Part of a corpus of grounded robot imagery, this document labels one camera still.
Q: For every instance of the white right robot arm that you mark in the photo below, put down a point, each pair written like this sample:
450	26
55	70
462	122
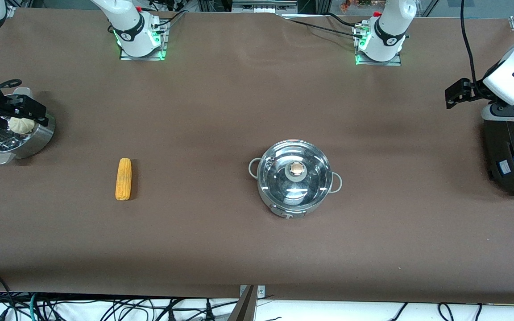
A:
132	31

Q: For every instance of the glass pot lid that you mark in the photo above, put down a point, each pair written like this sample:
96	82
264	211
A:
275	178

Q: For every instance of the grey power strip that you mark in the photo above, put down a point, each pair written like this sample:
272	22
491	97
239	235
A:
263	6

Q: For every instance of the steel steamer pot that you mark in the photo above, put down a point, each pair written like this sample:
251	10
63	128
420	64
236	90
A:
38	140

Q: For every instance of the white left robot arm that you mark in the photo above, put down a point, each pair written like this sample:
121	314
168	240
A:
388	31

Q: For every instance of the silver table bracket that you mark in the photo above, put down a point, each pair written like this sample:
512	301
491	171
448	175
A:
260	292

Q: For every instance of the orange floral object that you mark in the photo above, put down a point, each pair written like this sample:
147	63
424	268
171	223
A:
357	4

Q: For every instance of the white steamed bun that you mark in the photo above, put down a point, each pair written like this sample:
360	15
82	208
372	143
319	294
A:
21	125

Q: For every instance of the yellow corn cob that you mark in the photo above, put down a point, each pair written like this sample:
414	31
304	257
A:
123	178

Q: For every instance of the dark metal bar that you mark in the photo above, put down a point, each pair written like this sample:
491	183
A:
244	310

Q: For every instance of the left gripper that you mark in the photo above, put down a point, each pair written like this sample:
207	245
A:
470	91

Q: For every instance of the stainless steel cooking pot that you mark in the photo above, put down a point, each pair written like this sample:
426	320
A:
292	211

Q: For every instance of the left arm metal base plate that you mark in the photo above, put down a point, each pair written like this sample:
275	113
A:
379	63

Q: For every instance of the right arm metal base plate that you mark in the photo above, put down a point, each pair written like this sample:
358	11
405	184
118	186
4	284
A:
143	58

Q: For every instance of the brown table mat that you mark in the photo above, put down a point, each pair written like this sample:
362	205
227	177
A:
150	223

